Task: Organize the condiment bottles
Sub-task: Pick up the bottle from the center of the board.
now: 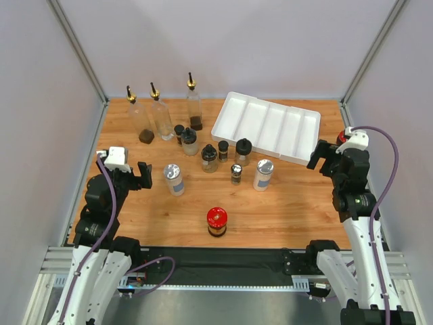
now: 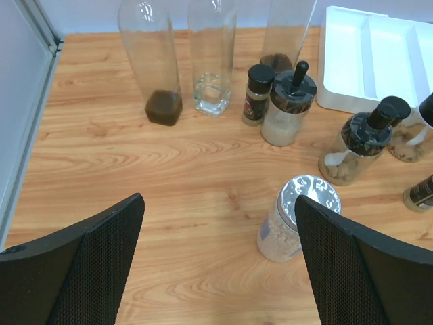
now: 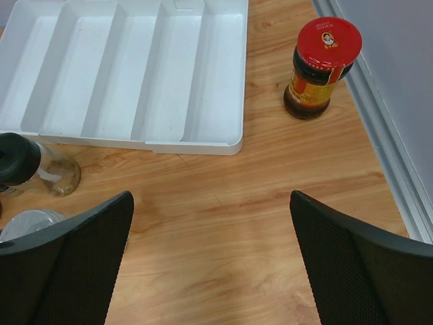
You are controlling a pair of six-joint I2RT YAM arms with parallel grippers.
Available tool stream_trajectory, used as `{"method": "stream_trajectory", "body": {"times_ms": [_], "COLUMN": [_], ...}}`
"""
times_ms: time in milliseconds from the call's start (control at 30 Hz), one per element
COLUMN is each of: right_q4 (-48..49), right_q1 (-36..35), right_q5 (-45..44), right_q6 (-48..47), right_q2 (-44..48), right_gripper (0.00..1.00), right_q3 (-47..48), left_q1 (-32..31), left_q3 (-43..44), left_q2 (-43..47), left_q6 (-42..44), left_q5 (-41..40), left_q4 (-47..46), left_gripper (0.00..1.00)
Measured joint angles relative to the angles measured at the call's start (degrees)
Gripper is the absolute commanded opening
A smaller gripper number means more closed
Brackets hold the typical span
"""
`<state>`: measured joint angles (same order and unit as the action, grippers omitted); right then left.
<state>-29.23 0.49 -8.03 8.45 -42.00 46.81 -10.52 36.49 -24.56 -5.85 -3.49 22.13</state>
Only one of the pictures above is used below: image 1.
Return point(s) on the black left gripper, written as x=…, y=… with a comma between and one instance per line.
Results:
x=145, y=180

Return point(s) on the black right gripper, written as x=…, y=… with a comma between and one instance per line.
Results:
x=329, y=159

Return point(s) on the silver-lid salt shaker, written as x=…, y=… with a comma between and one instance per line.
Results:
x=264, y=171
x=174, y=179

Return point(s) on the small dark spice jar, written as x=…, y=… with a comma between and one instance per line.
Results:
x=223, y=147

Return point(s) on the silver-top pepper grinder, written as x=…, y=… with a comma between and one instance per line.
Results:
x=236, y=174

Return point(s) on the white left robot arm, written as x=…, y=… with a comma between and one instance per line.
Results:
x=100, y=258

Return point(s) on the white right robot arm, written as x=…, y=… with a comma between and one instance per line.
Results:
x=366, y=293

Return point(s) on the black-lid glass condiment jar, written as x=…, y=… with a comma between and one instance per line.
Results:
x=243, y=149

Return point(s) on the red-lid sauce bottle right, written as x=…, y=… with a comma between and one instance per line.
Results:
x=343, y=136

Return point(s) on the white divided organizer tray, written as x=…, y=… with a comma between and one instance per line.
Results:
x=288, y=133

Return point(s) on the oil bottle with dark sauce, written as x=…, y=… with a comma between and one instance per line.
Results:
x=139, y=118

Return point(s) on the small black-cap spice jar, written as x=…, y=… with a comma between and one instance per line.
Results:
x=178, y=129

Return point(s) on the glass jar with white granules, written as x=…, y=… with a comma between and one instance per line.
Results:
x=189, y=141

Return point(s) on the clear empty oil bottle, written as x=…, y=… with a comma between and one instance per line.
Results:
x=161, y=115

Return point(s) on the glass jar with brown lumps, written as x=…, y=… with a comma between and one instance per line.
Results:
x=209, y=159

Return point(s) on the tall bottle with dark sauce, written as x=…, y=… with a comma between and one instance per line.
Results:
x=194, y=105

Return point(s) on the red-lid sauce jar front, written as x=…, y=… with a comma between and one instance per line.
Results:
x=217, y=219

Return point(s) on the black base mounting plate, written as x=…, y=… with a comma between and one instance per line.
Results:
x=240, y=267

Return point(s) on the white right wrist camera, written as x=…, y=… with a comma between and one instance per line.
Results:
x=358, y=140

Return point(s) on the aluminium frame post right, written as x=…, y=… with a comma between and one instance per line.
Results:
x=374, y=49

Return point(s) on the aluminium frame post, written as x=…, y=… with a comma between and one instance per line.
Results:
x=374, y=49
x=73, y=40

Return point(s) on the aluminium frame post left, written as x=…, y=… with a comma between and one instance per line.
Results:
x=73, y=40

